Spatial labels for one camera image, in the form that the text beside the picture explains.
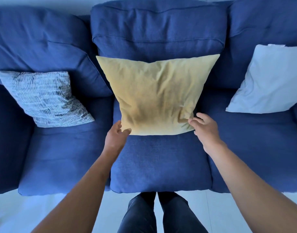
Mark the person's right hand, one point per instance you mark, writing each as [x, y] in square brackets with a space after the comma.
[208, 133]

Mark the person's left hand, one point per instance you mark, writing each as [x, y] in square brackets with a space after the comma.
[114, 140]

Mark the person's right fingers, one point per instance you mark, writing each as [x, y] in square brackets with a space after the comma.
[199, 120]

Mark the person's left thumb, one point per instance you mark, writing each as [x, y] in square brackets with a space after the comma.
[127, 132]

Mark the yellow throw pillow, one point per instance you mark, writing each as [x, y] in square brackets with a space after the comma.
[158, 94]

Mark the person's left forearm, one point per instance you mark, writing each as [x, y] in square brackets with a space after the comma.
[82, 198]

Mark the person's right forearm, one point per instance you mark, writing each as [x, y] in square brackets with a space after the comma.
[250, 191]

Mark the blue sofa seat cushion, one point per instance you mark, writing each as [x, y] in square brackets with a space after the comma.
[63, 155]
[260, 135]
[160, 162]

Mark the white throw pillow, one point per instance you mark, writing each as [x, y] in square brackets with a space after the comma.
[269, 80]

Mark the person's left leg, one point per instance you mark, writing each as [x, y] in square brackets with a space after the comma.
[138, 215]

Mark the person's leg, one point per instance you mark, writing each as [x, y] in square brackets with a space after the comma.
[138, 215]
[180, 215]

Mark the grey patterned throw pillow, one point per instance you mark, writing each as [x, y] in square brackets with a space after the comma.
[46, 97]

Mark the person's right leg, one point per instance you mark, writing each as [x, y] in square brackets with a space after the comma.
[180, 215]

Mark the blue sofa back cushion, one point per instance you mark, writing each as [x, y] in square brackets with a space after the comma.
[158, 29]
[41, 46]
[260, 21]

